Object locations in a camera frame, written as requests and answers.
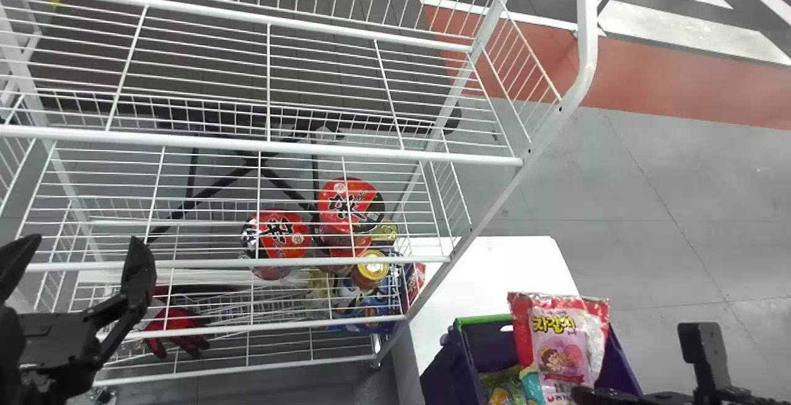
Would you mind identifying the white wire rack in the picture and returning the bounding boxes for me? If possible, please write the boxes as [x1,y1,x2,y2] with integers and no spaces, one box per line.
[0,0,600,388]

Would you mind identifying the purple crate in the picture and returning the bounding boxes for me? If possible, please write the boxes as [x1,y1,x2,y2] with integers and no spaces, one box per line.
[420,314,645,405]

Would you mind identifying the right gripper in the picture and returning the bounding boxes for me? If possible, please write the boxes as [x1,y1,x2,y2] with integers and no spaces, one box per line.
[571,385,791,405]

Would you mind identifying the green snack packet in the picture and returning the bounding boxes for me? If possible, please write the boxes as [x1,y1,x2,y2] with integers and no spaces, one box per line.
[478,365,527,405]

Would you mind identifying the red gloves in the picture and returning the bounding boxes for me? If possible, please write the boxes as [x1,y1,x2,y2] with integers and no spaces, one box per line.
[143,286,212,360]

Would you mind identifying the yellow can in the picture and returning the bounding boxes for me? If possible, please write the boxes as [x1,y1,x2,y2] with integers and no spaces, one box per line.
[350,249,391,292]
[370,222,400,246]

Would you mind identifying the red noodle cup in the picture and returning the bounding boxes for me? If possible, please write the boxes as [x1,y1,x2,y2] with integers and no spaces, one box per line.
[316,177,386,258]
[240,208,312,281]

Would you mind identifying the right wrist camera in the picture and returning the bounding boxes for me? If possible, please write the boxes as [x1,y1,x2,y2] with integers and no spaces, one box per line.
[677,322,737,394]

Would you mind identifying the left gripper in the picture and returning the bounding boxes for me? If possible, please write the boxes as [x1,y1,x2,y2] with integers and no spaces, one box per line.
[0,234,158,396]

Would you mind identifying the teal snack packet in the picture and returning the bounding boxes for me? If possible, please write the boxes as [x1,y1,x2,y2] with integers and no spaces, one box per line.
[519,366,548,405]

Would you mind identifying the beige snack packet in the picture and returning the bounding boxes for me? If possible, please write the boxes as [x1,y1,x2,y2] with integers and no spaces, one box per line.
[305,268,337,320]

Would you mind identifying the red snack packet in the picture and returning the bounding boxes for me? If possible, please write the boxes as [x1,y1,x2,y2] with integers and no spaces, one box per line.
[507,292,611,405]
[403,262,426,310]

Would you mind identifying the blue snack packet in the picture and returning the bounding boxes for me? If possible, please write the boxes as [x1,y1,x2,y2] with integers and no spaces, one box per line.
[326,274,405,335]

